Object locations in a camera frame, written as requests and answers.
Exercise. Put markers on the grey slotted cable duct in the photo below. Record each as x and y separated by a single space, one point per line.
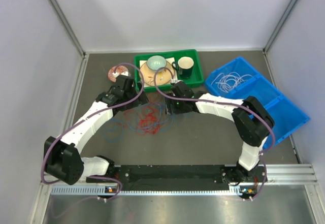
102 190

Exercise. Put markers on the green plastic tray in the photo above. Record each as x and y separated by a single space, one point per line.
164 77

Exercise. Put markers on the peach ceramic plate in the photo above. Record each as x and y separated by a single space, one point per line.
162 78

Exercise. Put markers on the light blue ceramic bowl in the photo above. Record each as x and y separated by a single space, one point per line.
156 62

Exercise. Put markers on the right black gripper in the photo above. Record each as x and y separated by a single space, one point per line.
175 110

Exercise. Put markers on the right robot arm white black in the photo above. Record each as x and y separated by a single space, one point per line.
252 121

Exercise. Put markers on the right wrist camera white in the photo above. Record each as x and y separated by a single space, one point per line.
174 81

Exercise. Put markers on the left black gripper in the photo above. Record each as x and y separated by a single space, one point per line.
141 100

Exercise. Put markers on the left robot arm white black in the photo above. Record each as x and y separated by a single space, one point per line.
62 154

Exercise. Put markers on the blue plastic divided bin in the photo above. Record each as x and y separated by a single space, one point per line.
238 79

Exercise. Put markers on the dark green mug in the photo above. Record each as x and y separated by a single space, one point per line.
184 67

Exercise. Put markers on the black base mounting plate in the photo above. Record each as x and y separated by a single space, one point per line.
183 177

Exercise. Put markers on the red patterned small bowl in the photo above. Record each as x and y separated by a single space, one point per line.
119 69

